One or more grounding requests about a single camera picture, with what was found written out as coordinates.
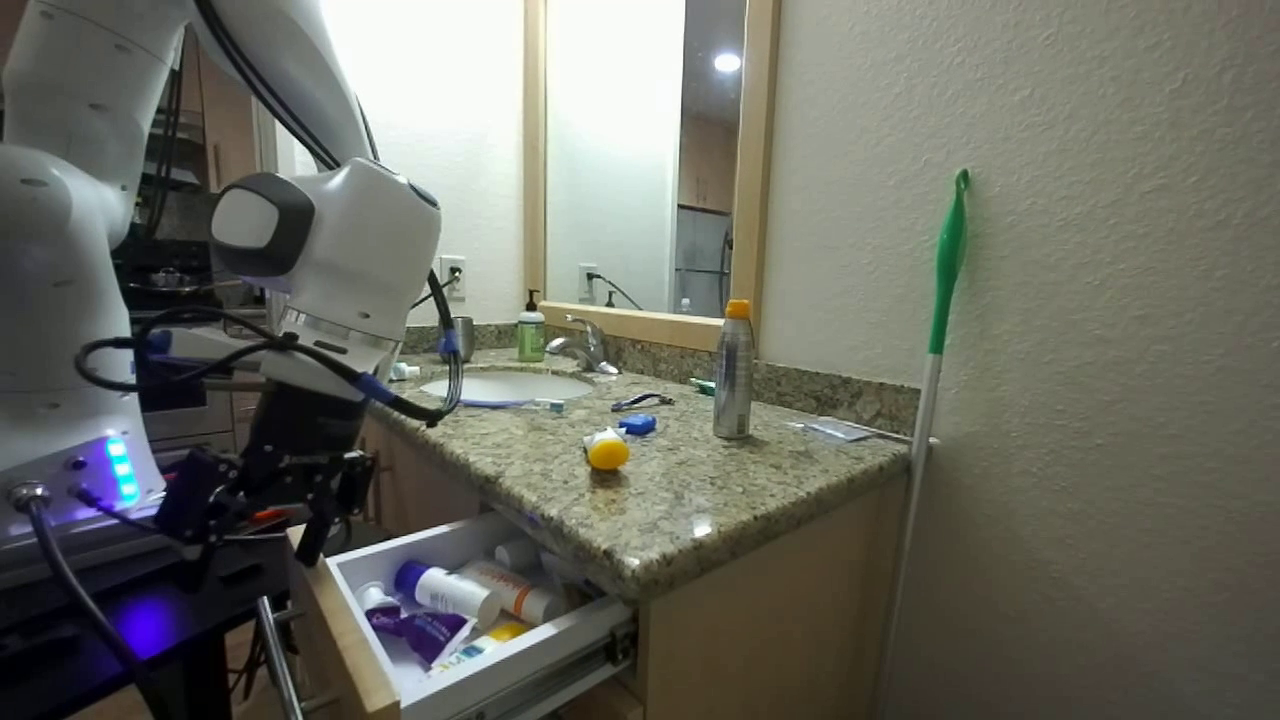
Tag white sink basin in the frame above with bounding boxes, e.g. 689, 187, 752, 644
415, 369, 600, 414

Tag white drawer with wood front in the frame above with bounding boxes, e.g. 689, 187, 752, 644
307, 512, 638, 720

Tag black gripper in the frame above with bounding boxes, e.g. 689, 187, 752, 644
154, 376, 380, 567

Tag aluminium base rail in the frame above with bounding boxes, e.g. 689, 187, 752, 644
0, 481, 253, 557

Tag white bottle with purple cap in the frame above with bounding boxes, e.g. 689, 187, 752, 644
392, 557, 506, 627

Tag green white mop handle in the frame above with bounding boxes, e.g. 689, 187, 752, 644
873, 166, 976, 720

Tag white orange thinkbaby tube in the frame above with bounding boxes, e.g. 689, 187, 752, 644
465, 557, 561, 627

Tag metal drawer handle bar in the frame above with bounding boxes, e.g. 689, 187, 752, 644
253, 591, 312, 720

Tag silver spray can orange cap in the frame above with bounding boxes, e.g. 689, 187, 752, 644
712, 291, 758, 445

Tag wooden vanity cabinet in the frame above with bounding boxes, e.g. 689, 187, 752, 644
356, 391, 916, 720

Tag small white jar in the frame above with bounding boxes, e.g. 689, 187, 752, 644
490, 538, 543, 578

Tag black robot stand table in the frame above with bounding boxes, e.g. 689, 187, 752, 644
0, 512, 312, 720

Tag chrome faucet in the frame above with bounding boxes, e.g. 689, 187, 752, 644
543, 318, 614, 381

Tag wood framed mirror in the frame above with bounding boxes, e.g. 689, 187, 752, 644
521, 0, 782, 351

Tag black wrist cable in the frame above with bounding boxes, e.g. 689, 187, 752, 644
73, 268, 467, 432

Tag white wall outlet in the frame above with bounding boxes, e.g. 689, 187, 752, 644
437, 251, 473, 303

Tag black base cable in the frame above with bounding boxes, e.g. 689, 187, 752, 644
66, 483, 174, 541
11, 483, 154, 691

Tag purple toothpaste tube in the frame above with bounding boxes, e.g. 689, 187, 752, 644
359, 597, 473, 673

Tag clear plastic packet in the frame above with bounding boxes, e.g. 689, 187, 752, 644
788, 414, 885, 449

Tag wooden kitchen cabinet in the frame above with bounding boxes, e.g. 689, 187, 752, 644
144, 32, 277, 196

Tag dark blue razor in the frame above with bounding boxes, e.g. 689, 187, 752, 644
607, 388, 678, 418

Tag green soap dispenser bottle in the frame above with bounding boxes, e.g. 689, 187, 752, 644
513, 283, 553, 369

